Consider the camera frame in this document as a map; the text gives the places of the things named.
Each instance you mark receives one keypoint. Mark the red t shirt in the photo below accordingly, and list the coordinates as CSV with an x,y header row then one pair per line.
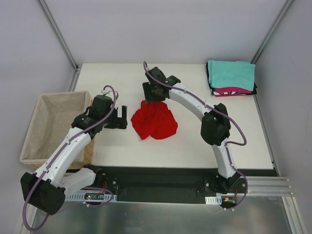
x,y
154,120

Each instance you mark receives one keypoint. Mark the right aluminium frame post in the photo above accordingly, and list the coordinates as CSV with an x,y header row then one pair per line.
x,y
272,29

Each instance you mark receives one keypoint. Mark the left aluminium frame post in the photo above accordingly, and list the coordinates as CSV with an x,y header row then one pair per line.
x,y
57,33

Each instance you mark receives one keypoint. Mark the pink t shirt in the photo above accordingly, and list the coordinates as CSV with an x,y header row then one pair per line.
x,y
230,91

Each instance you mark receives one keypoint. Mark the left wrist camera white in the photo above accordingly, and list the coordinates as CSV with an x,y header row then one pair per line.
x,y
110,93

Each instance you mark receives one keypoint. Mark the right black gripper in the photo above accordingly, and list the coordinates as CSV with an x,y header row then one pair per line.
x,y
149,93

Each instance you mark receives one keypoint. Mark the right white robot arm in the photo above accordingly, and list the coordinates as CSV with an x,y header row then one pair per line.
x,y
215,125

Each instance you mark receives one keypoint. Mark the aluminium frame post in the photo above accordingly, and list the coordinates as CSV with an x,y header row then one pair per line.
x,y
57,33
272,29

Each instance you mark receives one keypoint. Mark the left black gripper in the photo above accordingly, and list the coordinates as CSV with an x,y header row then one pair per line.
x,y
117,119

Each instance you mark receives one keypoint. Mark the black t shirt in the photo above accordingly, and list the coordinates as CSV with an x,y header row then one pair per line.
x,y
253,91

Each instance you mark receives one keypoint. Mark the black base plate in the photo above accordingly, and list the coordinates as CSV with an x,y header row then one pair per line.
x,y
166,185

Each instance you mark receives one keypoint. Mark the wicker basket with cloth liner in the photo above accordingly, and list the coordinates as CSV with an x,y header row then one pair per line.
x,y
50,123

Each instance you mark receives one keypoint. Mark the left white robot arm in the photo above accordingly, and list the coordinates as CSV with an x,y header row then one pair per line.
x,y
46,188

